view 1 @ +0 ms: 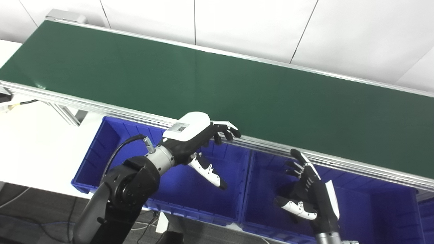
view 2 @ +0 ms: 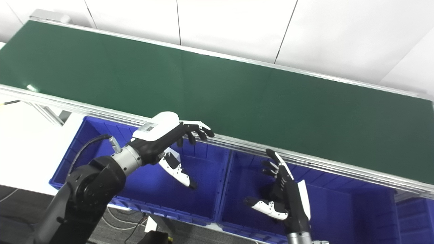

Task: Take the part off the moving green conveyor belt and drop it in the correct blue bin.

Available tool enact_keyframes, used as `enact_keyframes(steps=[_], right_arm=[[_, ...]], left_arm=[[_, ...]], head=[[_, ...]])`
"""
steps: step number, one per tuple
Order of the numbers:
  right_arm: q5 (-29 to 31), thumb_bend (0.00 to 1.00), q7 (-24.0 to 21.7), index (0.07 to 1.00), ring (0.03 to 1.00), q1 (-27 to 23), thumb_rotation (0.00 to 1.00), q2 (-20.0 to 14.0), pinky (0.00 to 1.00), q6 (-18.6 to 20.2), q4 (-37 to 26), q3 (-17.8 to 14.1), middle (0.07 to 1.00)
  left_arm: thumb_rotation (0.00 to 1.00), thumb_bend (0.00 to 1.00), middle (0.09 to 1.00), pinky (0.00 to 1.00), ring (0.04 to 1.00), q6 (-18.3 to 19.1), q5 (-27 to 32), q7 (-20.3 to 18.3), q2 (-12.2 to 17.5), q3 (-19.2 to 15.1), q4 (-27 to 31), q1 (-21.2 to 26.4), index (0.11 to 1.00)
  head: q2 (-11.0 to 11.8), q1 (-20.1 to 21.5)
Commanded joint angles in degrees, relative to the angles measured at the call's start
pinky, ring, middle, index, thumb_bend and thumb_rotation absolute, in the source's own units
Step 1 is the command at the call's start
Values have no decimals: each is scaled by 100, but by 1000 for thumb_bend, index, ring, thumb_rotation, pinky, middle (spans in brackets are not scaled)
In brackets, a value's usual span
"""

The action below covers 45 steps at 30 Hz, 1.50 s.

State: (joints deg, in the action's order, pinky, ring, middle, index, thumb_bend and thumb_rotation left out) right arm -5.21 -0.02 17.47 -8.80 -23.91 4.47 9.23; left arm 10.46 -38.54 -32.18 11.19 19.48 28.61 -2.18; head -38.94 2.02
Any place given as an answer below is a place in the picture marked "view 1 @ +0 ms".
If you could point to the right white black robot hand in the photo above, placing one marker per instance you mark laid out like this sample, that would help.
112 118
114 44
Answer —
313 193

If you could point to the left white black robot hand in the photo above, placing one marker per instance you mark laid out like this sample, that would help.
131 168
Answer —
188 128

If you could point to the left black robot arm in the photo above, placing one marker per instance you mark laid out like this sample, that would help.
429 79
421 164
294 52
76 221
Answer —
129 189

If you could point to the blue plastic bin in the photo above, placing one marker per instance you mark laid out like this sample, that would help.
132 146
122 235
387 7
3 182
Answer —
428 220
369 210
183 193

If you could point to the aluminium conveyor support leg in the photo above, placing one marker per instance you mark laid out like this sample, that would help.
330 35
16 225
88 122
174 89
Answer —
66 113

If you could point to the grey conveyor end housing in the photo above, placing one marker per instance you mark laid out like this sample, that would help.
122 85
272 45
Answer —
66 16

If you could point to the green conveyor belt aluminium frame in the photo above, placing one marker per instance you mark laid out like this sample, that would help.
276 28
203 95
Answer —
237 91

